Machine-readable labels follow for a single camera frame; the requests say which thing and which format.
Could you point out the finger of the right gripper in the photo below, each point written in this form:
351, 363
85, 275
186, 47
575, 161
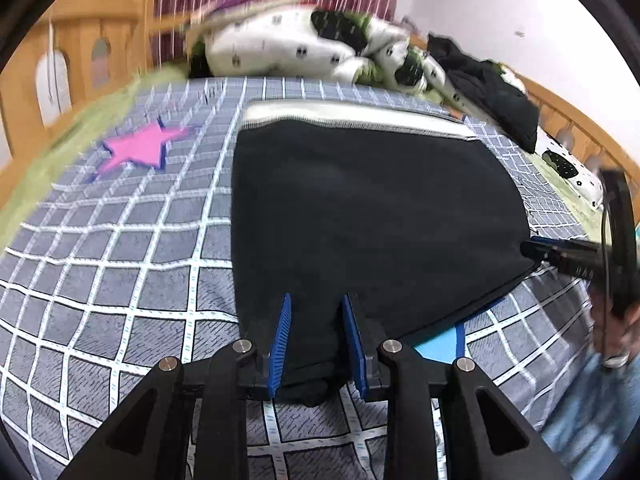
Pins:
545, 248

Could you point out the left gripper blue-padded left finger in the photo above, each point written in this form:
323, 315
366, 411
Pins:
273, 332

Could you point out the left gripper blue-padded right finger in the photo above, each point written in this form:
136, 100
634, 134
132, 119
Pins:
363, 337

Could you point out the black pants with white stripe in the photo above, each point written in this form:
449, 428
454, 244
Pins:
410, 213

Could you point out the person's hand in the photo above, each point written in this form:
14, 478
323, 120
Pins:
615, 339

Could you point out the grey checked bed sheet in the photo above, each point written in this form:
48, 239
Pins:
105, 277

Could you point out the black clothes pile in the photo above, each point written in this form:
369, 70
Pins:
482, 84

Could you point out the white patterned quilt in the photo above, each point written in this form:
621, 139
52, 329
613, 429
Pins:
355, 48

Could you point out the green fuzzy blanket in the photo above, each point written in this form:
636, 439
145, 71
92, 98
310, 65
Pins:
23, 184

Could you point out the colourful pillow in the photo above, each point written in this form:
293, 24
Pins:
250, 2

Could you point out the wooden bed frame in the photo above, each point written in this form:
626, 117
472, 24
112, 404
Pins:
80, 50

